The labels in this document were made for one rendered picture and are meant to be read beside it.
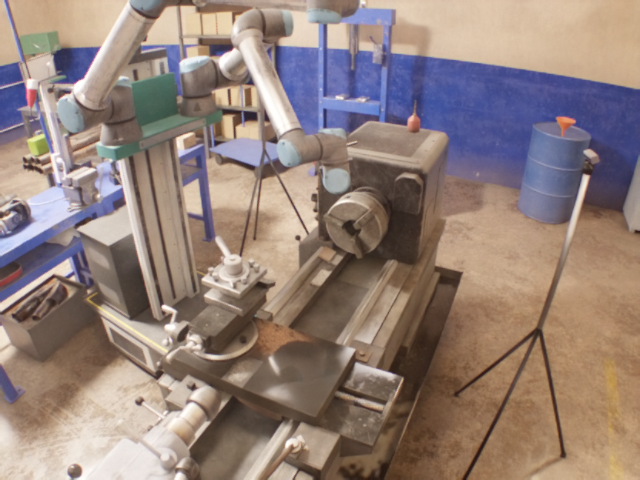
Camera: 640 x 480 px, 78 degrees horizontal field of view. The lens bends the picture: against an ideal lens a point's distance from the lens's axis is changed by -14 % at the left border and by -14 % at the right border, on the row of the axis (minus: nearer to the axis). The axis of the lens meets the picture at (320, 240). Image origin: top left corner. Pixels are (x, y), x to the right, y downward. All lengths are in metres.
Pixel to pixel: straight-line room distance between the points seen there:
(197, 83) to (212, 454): 1.61
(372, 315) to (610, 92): 3.94
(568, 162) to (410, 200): 2.83
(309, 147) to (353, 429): 0.88
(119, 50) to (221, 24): 4.30
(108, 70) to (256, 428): 1.34
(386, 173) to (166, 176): 1.17
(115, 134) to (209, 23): 4.14
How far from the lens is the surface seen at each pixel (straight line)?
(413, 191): 1.93
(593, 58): 5.13
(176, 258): 2.73
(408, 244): 2.11
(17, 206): 2.98
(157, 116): 2.31
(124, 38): 1.63
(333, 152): 1.51
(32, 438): 2.87
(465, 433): 2.58
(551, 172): 4.60
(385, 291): 1.99
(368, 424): 1.44
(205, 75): 2.27
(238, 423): 1.64
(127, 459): 1.09
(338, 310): 2.05
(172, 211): 2.59
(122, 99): 1.98
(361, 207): 1.86
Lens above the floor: 2.03
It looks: 31 degrees down
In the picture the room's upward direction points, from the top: straight up
